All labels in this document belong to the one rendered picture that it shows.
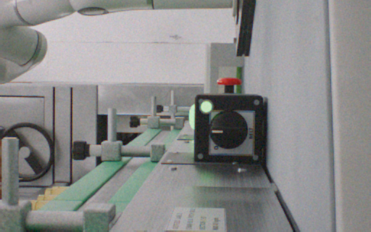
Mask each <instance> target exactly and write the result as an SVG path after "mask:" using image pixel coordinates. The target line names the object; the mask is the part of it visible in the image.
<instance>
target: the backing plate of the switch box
mask: <svg viewBox="0 0 371 232"><path fill-rule="evenodd" d="M161 165H240V166H261V165H260V163H254V162H195V161H194V159H193V152H177V151H174V152H168V153H167V155H166V156H165V158H164V159H163V160H162V162H161Z"/></svg>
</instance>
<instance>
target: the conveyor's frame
mask: <svg viewBox="0 0 371 232"><path fill-rule="evenodd" d="M184 134H187V135H194V129H193V128H192V127H191V125H190V123H189V121H188V122H187V123H186V125H185V126H184V127H183V129H182V131H181V132H180V133H179V135H177V138H178V137H179V136H180V135H184ZM177 138H176V139H175V140H174V141H173V143H172V144H171V146H170V147H169V149H168V150H167V151H166V152H165V154H164V155H163V156H162V158H161V160H160V161H159V162H158V164H157V166H156V167H155V168H154V170H152V172H151V173H150V175H149V176H148V178H147V179H146V180H145V182H144V183H143V185H142V186H141V187H140V188H139V190H138V192H137V193H136V195H135V196H134V197H133V199H132V200H131V201H130V203H129V205H128V206H127V207H126V209H125V210H124V212H123V213H122V214H121V216H120V217H119V219H118V221H117V222H116V223H115V225H114V226H113V227H112V229H110V231H109V232H293V231H292V228H291V226H290V225H289V222H288V220H287V219H286V216H285V214H284V212H283V209H282V208H281V206H280V202H279V201H278V188H277V187H276V186H275V184H274V183H270V182H269V180H268V178H267V176H266V173H265V172H264V171H263V167H262V165H261V166H240V165H161V162H162V160H163V159H164V158H165V156H166V155H167V153H168V152H174V151H177V152H194V141H177Z"/></svg>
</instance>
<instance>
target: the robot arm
mask: <svg viewBox="0 0 371 232"><path fill-rule="evenodd" d="M227 8H230V11H231V16H232V17H236V0H0V85H2V84H5V83H7V82H10V81H12V80H13V79H16V78H17V77H19V76H21V75H22V74H24V73H26V72H27V71H29V70H32V69H33V68H34V67H36V66H37V65H39V64H40V63H41V62H42V61H43V59H44V58H45V56H46V53H47V51H48V41H47V39H46V37H45V35H44V34H42V32H39V31H37V30H34V29H32V28H29V27H34V26H37V25H40V24H42V23H47V22H51V21H52V20H58V19H60V18H63V17H67V16H69V15H72V14H74V12H77V13H79V14H80V15H85V16H90V17H93V16H97V15H104V14H111V13H115V12H122V11H136V10H158V9H227Z"/></svg>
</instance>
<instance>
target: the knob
mask: <svg viewBox="0 0 371 232"><path fill-rule="evenodd" d="M209 134H210V138H211V139H212V140H213V142H214V143H215V144H216V145H217V146H219V147H221V148H223V149H234V148H236V147H237V146H240V145H241V144H242V143H243V142H244V141H245V140H246V137H247V135H248V125H247V123H246V120H245V119H244V117H243V116H242V115H241V114H239V113H237V112H236V111H230V110H226V111H221V112H219V113H218V114H216V115H215V116H214V117H213V119H212V120H211V122H210V126H209Z"/></svg>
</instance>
